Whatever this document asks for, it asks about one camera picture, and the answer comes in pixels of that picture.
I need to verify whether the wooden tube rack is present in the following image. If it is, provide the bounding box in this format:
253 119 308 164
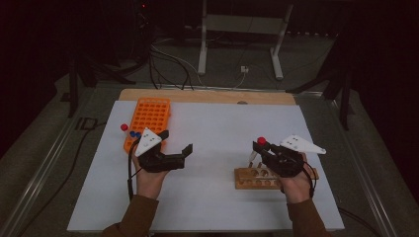
234 161 320 191

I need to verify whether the black tripod stand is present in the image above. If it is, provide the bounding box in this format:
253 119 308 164
286 62 356 131
67 53 136 119

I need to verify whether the black floor cable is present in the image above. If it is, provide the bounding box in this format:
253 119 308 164
18 121 107 237

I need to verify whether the power strip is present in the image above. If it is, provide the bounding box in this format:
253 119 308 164
286 30 340 38

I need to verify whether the white metal stand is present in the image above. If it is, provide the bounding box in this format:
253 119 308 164
197 0 294 81

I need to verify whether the person's right hand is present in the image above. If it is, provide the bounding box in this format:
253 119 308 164
280 152 320 204

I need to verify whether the white cable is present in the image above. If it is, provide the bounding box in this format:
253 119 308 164
231 71 247 90

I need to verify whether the white table sheet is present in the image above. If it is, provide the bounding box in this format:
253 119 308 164
66 100 346 232

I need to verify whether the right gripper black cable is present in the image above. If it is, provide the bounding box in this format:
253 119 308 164
304 162 380 237

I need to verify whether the dark equipment with red light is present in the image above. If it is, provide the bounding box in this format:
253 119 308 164
129 0 157 68

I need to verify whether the person's left hand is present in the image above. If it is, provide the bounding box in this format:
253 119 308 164
132 157 170 200

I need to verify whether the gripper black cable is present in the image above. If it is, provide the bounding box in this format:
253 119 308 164
304 162 380 237
126 139 141 202

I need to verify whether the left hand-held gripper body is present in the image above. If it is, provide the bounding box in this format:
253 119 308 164
134 127 186 174

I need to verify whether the orange plastic tube rack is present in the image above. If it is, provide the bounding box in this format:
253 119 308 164
123 97 172 154

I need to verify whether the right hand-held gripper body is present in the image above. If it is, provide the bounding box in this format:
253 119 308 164
263 134 327 179

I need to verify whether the aluminium frame rail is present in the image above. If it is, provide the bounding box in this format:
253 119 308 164
0 87 97 237
329 98 396 237

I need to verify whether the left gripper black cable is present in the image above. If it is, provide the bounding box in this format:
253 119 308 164
126 139 141 202

